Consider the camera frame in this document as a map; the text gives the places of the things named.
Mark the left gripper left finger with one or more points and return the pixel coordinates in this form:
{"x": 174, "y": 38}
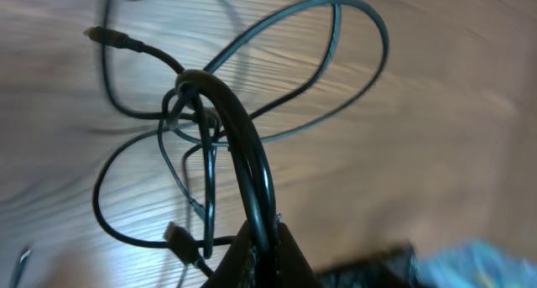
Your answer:
{"x": 238, "y": 266}

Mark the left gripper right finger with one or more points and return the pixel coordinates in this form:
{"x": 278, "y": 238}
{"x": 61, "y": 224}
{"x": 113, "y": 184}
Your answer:
{"x": 292, "y": 269}

